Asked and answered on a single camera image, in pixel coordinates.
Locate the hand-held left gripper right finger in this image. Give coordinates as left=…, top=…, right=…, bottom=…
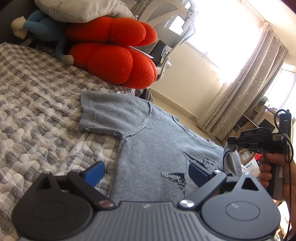
left=178, top=162, right=265, bottom=210

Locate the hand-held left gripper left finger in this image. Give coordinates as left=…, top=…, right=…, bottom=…
left=35, top=161, right=115, bottom=209

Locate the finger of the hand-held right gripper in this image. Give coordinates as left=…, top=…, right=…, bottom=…
left=227, top=136, right=244, bottom=147

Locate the grey knit sweater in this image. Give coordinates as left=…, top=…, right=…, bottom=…
left=79, top=90, right=243, bottom=204

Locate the person's right forearm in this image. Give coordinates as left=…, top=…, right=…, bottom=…
left=282, top=160, right=296, bottom=241

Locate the person's right hand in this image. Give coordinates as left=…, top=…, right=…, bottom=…
left=257, top=152, right=290, bottom=190

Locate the wooden file rack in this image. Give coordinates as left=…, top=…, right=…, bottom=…
left=238, top=148, right=255, bottom=163

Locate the wooden desk with hutch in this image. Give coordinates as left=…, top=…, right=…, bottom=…
left=222, top=97, right=287, bottom=141

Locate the grey star curtain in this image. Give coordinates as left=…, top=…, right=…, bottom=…
left=196, top=22, right=289, bottom=141

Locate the white framed window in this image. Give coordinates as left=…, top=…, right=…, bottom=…
left=264, top=68, right=296, bottom=112

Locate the grey checked quilted blanket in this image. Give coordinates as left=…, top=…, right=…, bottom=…
left=0, top=43, right=153, bottom=241

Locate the dark grey cloth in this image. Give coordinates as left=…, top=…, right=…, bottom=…
left=134, top=88, right=154, bottom=103

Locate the red plush cushion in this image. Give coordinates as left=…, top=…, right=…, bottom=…
left=65, top=17, right=158, bottom=89

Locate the large bright window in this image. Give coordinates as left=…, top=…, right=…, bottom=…
left=185, top=0, right=271, bottom=87

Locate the white mesh office chair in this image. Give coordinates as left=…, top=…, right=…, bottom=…
left=129, top=0, right=199, bottom=80

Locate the blue plush toy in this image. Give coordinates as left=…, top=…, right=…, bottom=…
left=11, top=10, right=75, bottom=65

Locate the white pillow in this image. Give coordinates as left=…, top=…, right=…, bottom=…
left=35, top=0, right=136, bottom=24

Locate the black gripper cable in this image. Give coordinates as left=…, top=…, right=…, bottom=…
left=274, top=109, right=294, bottom=164

